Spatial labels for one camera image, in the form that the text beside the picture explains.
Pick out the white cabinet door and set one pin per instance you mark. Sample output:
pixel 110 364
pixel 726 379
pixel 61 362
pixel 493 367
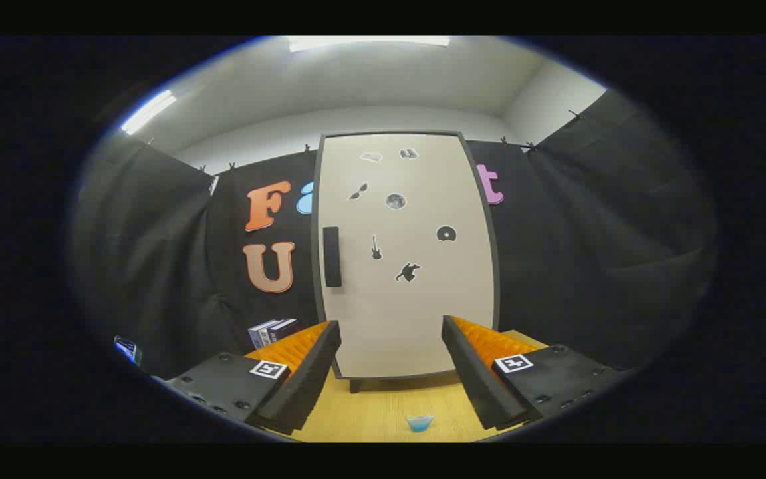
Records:
pixel 416 319

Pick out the long ceiling light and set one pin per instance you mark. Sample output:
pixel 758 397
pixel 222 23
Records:
pixel 148 112

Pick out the blue and white tube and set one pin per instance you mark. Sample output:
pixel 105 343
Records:
pixel 419 424

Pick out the wide ceiling light panel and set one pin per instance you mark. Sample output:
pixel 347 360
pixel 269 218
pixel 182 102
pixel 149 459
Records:
pixel 370 42

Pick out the black backdrop cloth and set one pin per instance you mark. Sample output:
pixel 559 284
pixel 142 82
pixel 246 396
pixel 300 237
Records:
pixel 589 253

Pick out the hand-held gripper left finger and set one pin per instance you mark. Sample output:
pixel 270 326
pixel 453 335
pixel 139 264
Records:
pixel 303 379

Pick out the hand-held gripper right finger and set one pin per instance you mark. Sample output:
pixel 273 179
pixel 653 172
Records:
pixel 473 372

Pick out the small blue object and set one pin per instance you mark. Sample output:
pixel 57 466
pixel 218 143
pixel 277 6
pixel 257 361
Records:
pixel 127 349

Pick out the grey cabinet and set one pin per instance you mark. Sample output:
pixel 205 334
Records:
pixel 355 385

